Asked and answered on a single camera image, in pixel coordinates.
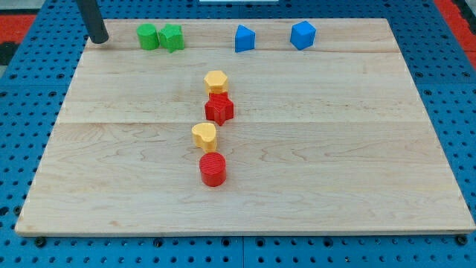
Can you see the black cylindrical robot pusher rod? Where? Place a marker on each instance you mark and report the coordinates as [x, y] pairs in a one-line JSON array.
[[93, 20]]

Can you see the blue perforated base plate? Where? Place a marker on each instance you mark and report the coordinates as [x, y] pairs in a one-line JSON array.
[[37, 78]]

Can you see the green star block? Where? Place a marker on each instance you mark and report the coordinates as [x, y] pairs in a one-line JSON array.
[[171, 37]]

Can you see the light wooden board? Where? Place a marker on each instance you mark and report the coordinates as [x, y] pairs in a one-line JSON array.
[[330, 140]]

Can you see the yellow heart block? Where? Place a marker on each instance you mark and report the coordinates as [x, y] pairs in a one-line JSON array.
[[204, 137]]

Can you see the blue cube block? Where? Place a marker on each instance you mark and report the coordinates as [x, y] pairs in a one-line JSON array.
[[302, 35]]

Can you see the blue triangular prism block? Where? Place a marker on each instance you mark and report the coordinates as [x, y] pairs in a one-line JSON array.
[[244, 39]]

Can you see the yellow hexagon block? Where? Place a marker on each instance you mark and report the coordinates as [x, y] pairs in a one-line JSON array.
[[216, 82]]

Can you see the red star block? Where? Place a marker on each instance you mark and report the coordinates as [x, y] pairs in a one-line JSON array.
[[219, 108]]

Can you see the green cylinder block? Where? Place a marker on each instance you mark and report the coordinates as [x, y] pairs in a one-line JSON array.
[[148, 36]]

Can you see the red cylinder block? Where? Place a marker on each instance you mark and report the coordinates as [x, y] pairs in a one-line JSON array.
[[212, 169]]

